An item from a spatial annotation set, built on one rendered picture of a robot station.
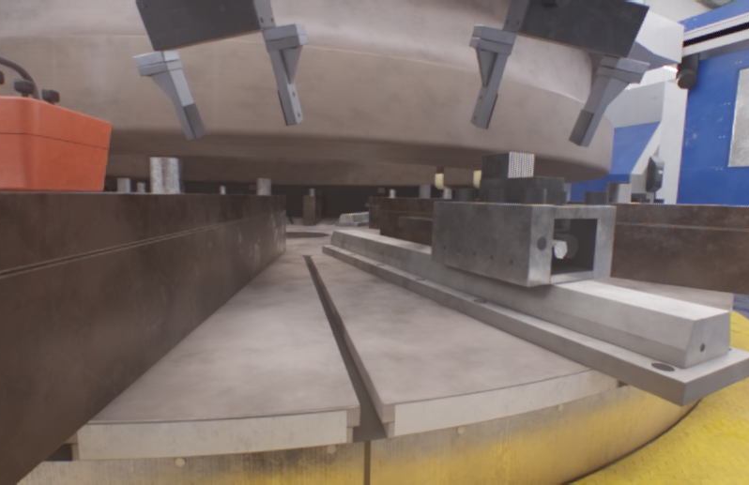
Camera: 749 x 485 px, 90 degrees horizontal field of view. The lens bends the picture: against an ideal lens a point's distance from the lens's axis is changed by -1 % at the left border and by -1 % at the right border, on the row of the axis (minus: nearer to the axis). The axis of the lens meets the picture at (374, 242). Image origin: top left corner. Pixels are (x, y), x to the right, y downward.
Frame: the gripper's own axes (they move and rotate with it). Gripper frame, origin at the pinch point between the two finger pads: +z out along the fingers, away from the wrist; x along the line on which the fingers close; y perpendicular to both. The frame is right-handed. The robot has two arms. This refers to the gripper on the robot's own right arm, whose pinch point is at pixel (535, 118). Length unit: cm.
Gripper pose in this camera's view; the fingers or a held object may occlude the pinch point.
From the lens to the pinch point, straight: 51.9
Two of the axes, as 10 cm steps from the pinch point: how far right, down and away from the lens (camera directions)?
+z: -1.8, 8.5, 4.9
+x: 9.8, 1.2, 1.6
